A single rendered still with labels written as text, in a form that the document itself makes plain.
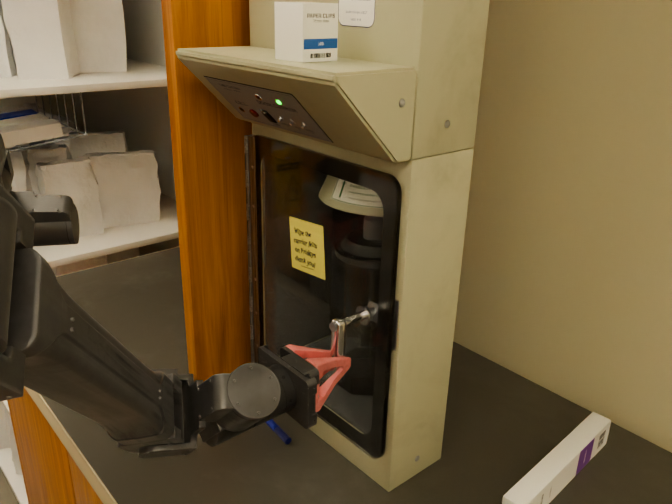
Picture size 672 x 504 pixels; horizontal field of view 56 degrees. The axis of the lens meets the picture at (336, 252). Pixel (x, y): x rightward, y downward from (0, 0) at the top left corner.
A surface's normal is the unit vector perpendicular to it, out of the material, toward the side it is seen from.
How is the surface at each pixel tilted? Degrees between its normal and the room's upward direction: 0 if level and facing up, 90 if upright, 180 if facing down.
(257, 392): 45
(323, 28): 90
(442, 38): 90
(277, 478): 0
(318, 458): 0
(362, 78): 90
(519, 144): 90
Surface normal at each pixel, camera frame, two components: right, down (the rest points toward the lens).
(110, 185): 0.48, 0.37
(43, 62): 0.06, 0.52
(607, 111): -0.76, 0.23
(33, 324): 0.01, -0.43
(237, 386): 0.47, -0.43
